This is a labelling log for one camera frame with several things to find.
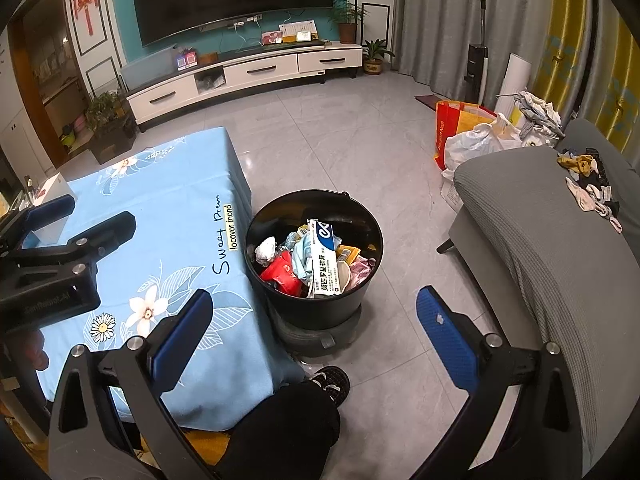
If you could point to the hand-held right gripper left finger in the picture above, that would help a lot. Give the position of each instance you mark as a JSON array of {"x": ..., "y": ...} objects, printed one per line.
[{"x": 182, "y": 342}]

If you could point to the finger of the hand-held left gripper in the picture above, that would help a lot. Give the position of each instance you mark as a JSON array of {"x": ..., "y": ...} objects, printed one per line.
[
  {"x": 50, "y": 210},
  {"x": 105, "y": 235}
]

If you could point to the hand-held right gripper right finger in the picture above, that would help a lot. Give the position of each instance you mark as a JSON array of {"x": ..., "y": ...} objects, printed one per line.
[{"x": 445, "y": 342}]

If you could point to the black bucket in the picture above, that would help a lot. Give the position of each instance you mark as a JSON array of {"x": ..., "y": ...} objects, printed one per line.
[{"x": 280, "y": 305}]

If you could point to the pink plastic packet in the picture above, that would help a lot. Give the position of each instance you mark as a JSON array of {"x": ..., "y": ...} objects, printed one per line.
[{"x": 361, "y": 270}]

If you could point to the red pack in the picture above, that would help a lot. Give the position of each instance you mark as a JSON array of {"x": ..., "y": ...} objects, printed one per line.
[{"x": 280, "y": 272}]

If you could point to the white paper cup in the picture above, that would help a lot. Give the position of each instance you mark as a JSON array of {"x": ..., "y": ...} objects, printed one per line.
[{"x": 345, "y": 275}]

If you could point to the white tissue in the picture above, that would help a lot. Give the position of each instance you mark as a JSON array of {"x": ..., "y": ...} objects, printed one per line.
[{"x": 266, "y": 250}]

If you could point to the yellow chips bag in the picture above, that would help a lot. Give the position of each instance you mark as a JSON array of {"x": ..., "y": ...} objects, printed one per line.
[{"x": 347, "y": 251}]

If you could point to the light blue cloth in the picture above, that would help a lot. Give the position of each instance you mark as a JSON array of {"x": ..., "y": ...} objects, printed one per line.
[{"x": 299, "y": 257}]

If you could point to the white and blue medicine box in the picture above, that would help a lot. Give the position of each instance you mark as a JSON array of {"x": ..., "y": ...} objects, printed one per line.
[{"x": 325, "y": 260}]

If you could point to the yellow cushion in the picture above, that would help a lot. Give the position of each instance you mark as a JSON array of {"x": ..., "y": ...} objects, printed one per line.
[{"x": 210, "y": 445}]

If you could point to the potted plants by doorway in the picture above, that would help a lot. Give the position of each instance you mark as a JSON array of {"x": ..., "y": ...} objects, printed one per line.
[{"x": 107, "y": 120}]

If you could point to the black patterned shoe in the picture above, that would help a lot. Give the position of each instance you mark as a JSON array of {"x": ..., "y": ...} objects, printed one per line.
[{"x": 332, "y": 385}]

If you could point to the person's leg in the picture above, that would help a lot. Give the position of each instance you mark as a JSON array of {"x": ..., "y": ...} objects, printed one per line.
[{"x": 270, "y": 435}]

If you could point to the grey sofa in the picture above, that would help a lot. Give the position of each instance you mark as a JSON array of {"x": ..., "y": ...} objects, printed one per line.
[{"x": 550, "y": 240}]

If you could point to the white television cabinet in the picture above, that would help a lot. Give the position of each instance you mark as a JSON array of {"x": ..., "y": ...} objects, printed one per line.
[{"x": 165, "y": 97}]

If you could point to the large white plastic bag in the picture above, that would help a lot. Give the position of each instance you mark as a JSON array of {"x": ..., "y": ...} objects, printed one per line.
[{"x": 475, "y": 147}]

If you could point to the pile of socks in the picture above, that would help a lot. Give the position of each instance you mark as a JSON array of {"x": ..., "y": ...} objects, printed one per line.
[{"x": 592, "y": 185}]

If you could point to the red and yellow shopping bag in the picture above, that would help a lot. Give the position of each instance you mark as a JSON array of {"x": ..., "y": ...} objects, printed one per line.
[{"x": 447, "y": 125}]

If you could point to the dark door mat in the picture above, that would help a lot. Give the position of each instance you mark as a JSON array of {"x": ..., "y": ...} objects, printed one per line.
[{"x": 432, "y": 101}]

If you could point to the pile of pale clothes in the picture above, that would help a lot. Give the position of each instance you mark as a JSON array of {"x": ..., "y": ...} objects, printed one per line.
[{"x": 537, "y": 115}]

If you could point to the white roll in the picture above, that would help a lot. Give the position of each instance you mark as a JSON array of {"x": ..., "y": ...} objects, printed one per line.
[{"x": 515, "y": 80}]

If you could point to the upright floor washer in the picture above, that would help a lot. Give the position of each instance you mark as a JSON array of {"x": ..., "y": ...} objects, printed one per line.
[{"x": 472, "y": 70}]

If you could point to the picture frames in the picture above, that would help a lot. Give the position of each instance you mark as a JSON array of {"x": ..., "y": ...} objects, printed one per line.
[{"x": 295, "y": 32}]

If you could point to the small potted plant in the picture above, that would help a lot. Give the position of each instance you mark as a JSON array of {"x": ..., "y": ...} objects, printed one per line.
[{"x": 374, "y": 60}]

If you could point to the tall potted plant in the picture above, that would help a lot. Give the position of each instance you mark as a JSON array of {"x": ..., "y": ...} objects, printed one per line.
[{"x": 347, "y": 25}]

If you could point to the grey curtain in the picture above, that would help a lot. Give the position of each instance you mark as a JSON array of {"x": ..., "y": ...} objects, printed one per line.
[{"x": 440, "y": 20}]

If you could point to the yellow patterned curtain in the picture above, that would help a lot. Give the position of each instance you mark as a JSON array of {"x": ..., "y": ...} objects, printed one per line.
[{"x": 590, "y": 50}]

